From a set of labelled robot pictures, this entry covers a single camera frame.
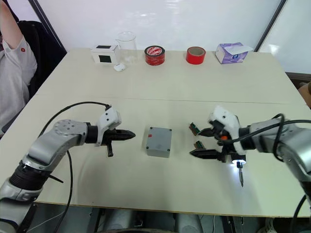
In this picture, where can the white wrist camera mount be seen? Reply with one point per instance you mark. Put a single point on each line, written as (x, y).
(228, 119)
(109, 120)

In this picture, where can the person in white shirt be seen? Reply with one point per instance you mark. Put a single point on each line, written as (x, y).
(13, 77)

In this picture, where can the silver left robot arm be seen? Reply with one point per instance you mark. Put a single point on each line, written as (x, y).
(48, 145)

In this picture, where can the red and black tape roll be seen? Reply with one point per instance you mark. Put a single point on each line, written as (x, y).
(154, 56)

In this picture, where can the dark metal frame bar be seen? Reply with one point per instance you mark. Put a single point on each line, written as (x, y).
(52, 26)
(269, 25)

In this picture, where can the purple tissue box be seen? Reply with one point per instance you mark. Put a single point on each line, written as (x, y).
(230, 54)

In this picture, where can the small green terminal block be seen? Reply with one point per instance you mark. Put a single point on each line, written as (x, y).
(199, 145)
(194, 128)

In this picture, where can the clear glass beaker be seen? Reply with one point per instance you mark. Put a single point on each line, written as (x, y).
(127, 48)

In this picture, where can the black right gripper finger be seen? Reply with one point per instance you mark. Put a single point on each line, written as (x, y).
(206, 132)
(205, 154)

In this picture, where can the small white round case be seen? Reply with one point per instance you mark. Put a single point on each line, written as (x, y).
(119, 67)

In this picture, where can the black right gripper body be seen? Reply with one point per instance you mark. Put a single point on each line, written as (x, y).
(226, 155)

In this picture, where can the plain red tape roll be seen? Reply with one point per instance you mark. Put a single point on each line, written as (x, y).
(195, 57)

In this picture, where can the brown cardboard box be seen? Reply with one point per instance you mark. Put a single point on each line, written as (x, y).
(305, 94)

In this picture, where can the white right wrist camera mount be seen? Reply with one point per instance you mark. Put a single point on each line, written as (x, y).
(228, 119)

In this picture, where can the grey plastic box with lid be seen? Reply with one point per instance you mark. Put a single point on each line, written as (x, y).
(158, 143)

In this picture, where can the black chair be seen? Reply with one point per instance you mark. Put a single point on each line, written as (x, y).
(46, 55)

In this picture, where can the white box with black squares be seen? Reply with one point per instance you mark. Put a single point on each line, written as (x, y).
(103, 54)

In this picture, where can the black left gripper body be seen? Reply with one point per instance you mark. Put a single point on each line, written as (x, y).
(109, 139)

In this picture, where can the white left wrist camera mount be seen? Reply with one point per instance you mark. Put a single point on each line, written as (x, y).
(109, 120)

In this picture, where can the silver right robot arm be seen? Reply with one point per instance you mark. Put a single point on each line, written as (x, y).
(286, 143)

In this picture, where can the electric screwdriver with light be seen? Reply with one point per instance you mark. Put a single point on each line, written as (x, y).
(239, 163)

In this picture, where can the grey rounded shape under table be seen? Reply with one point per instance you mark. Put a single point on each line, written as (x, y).
(121, 222)
(189, 224)

